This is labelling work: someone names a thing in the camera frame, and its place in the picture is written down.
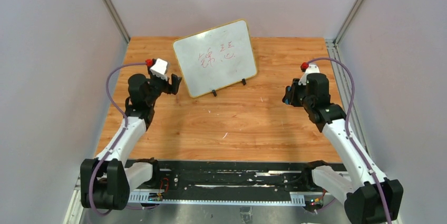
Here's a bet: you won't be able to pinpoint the right aluminium corner post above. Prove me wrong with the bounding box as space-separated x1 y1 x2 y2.
333 0 365 46

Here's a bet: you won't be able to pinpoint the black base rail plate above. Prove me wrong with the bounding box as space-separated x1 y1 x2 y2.
127 160 350 203

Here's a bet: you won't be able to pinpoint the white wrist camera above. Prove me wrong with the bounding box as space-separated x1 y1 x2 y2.
298 62 320 85
145 59 169 81

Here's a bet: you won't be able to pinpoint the aluminium frame rails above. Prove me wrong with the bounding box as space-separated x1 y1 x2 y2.
63 39 402 224

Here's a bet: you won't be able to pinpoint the blue black eraser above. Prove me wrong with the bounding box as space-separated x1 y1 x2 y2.
282 86 291 105

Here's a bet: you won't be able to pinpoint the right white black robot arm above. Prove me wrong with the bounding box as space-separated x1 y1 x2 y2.
283 73 404 223

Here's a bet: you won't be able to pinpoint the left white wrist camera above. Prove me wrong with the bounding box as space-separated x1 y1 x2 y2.
145 59 169 81

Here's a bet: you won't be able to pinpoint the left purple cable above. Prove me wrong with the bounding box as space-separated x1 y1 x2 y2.
88 62 154 216

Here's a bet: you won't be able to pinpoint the aluminium corner post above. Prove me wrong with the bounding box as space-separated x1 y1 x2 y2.
103 0 131 44
333 0 365 46

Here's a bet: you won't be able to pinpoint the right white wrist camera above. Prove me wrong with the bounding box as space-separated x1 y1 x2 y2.
298 62 320 85

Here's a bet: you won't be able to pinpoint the yellow framed whiteboard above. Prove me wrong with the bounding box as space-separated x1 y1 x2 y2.
172 19 258 98

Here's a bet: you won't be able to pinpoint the left aluminium corner post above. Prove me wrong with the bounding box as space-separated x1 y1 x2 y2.
103 0 131 44

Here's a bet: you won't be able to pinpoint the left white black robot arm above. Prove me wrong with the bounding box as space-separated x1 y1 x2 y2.
80 74 182 213

